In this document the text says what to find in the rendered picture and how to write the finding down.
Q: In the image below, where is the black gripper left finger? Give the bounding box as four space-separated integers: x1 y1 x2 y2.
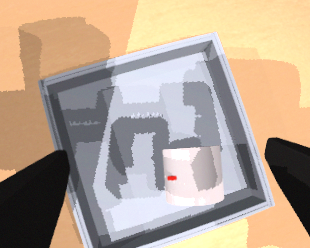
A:
0 150 70 248

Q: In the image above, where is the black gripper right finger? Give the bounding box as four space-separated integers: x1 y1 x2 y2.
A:
265 138 310 236

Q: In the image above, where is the white cylinder with two slots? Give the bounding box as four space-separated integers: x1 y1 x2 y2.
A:
161 145 224 206

